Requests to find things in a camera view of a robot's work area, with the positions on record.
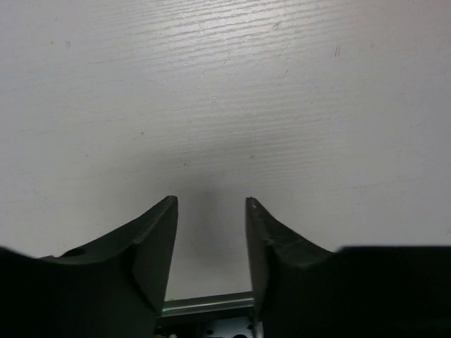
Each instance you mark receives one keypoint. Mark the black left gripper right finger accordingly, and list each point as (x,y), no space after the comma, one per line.
(303,290)

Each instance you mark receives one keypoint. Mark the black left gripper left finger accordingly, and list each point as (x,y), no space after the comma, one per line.
(113,286)

